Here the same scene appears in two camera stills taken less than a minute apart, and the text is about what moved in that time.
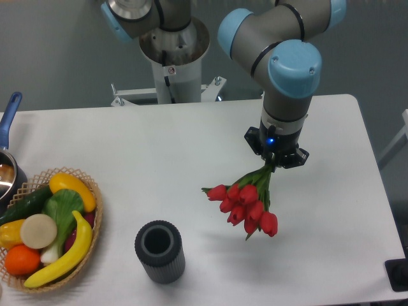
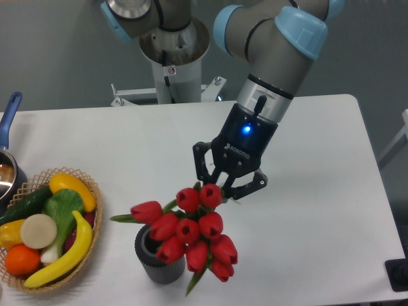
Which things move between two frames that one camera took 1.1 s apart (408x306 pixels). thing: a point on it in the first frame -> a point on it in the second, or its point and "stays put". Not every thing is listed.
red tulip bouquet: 247,201 -> 189,228
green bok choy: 62,205 stays put
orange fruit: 21,259 stays put
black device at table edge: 397,271 stays put
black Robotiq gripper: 283,146 -> 241,148
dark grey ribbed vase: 159,245 stays put
